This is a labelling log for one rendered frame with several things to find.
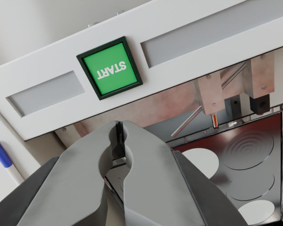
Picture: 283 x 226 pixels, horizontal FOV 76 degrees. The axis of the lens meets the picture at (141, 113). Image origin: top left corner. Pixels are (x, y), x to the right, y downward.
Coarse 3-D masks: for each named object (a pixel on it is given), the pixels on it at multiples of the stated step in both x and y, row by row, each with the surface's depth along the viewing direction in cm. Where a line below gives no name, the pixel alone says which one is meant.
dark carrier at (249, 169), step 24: (264, 120) 32; (192, 144) 34; (216, 144) 34; (240, 144) 35; (264, 144) 35; (120, 168) 36; (240, 168) 38; (264, 168) 38; (120, 192) 39; (240, 192) 42; (264, 192) 42
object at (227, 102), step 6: (234, 96) 35; (228, 102) 37; (234, 102) 36; (240, 102) 36; (228, 108) 38; (234, 108) 37; (240, 108) 37; (228, 114) 40; (234, 114) 37; (240, 114) 37; (228, 120) 41
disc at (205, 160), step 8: (184, 152) 35; (192, 152) 35; (200, 152) 35; (208, 152) 35; (192, 160) 36; (200, 160) 36; (208, 160) 36; (216, 160) 36; (200, 168) 37; (208, 168) 37; (216, 168) 37; (208, 176) 38
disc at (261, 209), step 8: (256, 200) 43; (264, 200) 43; (240, 208) 44; (248, 208) 44; (256, 208) 45; (264, 208) 45; (272, 208) 45; (248, 216) 46; (256, 216) 46; (264, 216) 46; (248, 224) 48
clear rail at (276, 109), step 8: (280, 104) 32; (272, 112) 31; (232, 120) 33; (240, 120) 32; (248, 120) 32; (208, 128) 33; (216, 128) 33; (224, 128) 32; (184, 136) 34; (192, 136) 33; (200, 136) 33; (168, 144) 34; (176, 144) 33; (120, 160) 35
